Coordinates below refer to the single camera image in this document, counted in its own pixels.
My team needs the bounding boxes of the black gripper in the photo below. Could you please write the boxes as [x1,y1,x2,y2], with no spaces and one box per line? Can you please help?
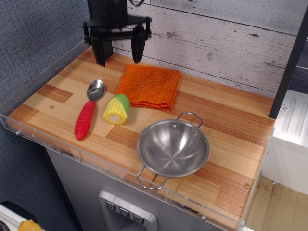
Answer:
[82,0,152,66]

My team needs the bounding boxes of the yellow toy at corner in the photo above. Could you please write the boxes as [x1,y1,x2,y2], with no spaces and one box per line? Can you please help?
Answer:
[18,220,43,231]

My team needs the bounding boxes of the black shelf post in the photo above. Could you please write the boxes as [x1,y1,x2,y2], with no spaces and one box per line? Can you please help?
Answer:
[87,0,113,66]
[269,8,308,119]

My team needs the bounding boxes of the yellow green toy corn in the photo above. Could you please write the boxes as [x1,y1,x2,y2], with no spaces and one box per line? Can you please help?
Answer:
[103,94,130,125]

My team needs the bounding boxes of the orange towel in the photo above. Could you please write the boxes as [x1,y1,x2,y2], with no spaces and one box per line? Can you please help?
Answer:
[116,64,181,111]

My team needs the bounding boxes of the white toy sink unit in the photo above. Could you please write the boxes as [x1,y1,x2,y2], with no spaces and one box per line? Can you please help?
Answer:
[261,90,308,194]

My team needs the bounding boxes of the black right shelf post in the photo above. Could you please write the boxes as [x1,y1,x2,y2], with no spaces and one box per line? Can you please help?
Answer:
[269,8,308,119]

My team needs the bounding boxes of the silver dispenser button panel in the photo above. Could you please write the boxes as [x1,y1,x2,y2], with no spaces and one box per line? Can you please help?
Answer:
[99,190,158,231]

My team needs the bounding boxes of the red-handled metal spoon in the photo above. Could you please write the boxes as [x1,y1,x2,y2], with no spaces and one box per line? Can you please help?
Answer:
[75,79,105,141]

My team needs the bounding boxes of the grey toy fridge cabinet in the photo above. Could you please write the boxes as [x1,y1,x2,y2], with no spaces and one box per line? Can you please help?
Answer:
[47,149,221,231]

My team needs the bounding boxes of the stainless steel two-handled bowl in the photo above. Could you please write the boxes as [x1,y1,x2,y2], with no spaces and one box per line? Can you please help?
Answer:
[137,117,210,180]

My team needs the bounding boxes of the black left shelf post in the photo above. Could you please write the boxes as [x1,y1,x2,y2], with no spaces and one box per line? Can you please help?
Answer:
[87,0,113,66]

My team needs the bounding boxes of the clear acrylic guard rail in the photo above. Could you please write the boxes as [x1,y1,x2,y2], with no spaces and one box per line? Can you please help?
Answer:
[0,42,274,231]

